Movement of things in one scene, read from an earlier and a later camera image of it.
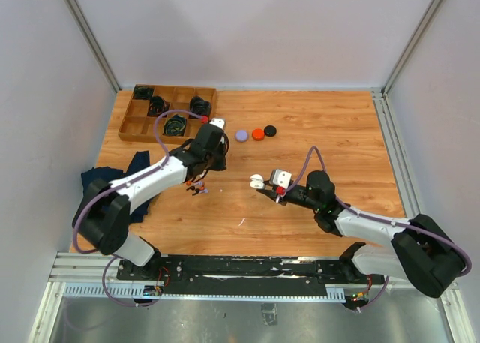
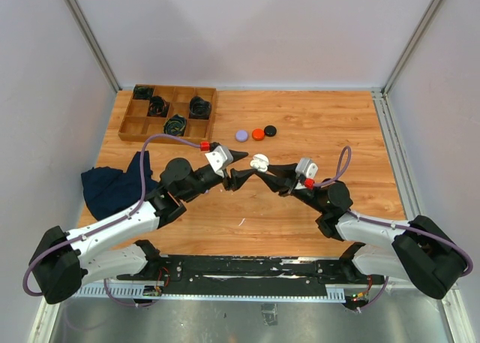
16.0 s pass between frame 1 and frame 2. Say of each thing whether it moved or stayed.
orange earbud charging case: stayed
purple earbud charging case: stayed
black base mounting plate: stayed
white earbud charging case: moved
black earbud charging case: stayed
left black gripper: moved
